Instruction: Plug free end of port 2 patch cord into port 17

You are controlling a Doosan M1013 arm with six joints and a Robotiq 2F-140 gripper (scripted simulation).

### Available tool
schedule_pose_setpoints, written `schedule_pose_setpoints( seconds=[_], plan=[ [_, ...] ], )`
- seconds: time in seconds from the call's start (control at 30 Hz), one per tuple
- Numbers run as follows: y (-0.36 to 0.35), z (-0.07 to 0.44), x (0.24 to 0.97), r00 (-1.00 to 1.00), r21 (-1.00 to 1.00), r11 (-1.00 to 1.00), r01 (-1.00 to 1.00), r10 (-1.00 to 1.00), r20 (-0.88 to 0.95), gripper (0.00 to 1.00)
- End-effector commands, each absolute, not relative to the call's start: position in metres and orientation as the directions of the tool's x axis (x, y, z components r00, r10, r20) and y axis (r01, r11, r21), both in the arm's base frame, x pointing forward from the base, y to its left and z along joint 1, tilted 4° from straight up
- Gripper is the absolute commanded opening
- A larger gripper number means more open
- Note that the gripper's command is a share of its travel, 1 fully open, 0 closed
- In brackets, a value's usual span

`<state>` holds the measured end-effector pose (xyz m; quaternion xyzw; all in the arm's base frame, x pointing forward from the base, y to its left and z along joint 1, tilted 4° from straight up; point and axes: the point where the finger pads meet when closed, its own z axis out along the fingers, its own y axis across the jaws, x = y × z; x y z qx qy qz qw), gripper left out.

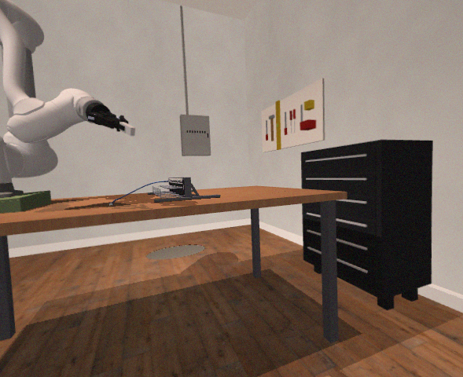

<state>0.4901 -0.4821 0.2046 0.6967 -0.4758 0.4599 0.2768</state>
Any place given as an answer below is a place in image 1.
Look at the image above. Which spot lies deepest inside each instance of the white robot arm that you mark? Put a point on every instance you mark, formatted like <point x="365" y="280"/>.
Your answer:
<point x="30" y="119"/>

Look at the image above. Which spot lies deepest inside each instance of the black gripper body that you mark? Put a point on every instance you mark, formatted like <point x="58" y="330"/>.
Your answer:
<point x="95" y="107"/>

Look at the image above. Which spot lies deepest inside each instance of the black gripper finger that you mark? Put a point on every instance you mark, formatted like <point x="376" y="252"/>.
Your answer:
<point x="120" y="118"/>
<point x="109" y="122"/>

